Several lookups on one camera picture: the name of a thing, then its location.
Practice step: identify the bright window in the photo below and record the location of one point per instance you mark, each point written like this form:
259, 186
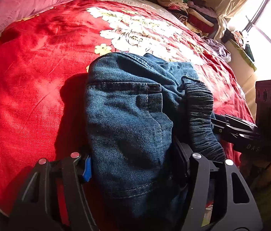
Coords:
254, 22

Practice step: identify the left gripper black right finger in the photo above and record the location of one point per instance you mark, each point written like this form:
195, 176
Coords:
197, 168

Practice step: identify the blue denim jeans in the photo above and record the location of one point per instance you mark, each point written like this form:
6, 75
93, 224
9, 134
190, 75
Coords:
135, 107

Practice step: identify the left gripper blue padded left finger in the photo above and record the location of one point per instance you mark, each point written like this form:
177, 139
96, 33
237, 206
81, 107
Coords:
79, 214

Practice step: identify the red floral blanket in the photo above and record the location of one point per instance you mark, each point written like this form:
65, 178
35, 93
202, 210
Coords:
41, 115

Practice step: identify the pile of folded clothes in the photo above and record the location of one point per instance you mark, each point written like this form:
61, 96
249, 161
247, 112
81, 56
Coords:
196, 15

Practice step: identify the lilac crumpled garment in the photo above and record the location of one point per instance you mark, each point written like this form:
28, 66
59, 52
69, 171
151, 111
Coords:
219, 48

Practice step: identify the person's right hand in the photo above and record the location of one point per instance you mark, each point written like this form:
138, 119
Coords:
256, 172

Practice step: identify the cream curtain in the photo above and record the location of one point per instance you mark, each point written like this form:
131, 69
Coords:
225, 11

